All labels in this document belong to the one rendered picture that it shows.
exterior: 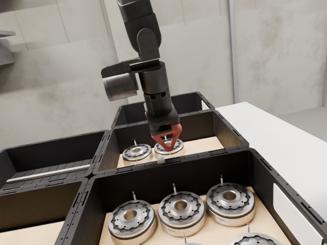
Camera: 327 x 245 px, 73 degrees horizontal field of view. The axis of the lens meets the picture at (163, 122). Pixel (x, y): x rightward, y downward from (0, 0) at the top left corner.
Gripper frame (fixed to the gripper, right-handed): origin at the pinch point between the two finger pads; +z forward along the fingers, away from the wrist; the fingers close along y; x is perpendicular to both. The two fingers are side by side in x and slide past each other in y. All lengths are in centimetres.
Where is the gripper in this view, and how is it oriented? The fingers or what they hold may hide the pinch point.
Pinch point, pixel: (166, 140)
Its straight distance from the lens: 55.2
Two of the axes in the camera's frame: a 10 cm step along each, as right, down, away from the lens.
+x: 9.7, -2.5, 0.8
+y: 2.0, 5.3, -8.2
